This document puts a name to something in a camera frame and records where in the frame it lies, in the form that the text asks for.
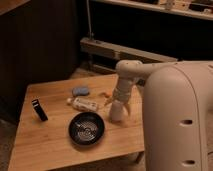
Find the blue eraser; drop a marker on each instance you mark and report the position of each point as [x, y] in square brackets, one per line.
[80, 91]

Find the white plastic bottle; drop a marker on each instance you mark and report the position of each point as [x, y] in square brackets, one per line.
[83, 104]

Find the orange carrot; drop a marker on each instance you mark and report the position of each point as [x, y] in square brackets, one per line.
[107, 94]

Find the black round bowl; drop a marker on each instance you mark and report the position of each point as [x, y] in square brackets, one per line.
[86, 128]

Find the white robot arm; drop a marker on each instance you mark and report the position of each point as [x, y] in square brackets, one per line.
[176, 99]

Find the wooden shelf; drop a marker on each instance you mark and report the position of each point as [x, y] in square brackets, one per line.
[167, 8]

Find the black stapler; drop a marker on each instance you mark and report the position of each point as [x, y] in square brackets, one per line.
[37, 107]

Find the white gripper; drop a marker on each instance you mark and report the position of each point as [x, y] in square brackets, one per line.
[122, 97]

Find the white ceramic cup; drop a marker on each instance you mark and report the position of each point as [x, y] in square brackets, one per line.
[116, 112]

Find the grey baseboard beam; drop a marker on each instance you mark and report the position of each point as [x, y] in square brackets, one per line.
[118, 52]

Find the metal pole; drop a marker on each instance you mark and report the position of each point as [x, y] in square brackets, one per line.
[91, 35]

